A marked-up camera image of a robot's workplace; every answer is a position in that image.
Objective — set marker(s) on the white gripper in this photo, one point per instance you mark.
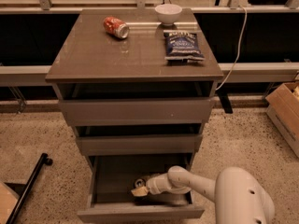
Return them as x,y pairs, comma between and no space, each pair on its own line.
152,186

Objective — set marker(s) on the dark blue pepsi can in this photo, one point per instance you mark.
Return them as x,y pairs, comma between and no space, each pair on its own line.
140,183

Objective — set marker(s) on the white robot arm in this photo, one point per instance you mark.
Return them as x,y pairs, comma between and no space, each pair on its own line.
238,197

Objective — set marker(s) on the grey open bottom drawer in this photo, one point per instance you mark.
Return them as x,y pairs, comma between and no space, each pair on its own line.
110,199

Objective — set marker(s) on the grey middle drawer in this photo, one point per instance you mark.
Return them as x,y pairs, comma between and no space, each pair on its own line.
141,144

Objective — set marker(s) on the grey top drawer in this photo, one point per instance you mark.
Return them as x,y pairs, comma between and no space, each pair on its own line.
135,112

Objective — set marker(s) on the grey drawer cabinet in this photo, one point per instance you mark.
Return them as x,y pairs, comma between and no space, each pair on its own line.
94,65

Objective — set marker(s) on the red soda can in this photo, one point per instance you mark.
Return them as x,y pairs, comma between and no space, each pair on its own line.
116,27

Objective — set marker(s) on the black metal bar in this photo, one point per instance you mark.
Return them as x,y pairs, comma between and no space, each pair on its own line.
43,160

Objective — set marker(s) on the blue chip bag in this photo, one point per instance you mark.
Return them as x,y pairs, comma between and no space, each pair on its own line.
182,45

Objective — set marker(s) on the brown cardboard box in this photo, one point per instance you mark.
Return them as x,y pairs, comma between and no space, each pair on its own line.
283,110

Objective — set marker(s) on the white bowl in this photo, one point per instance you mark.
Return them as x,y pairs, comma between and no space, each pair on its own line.
168,14

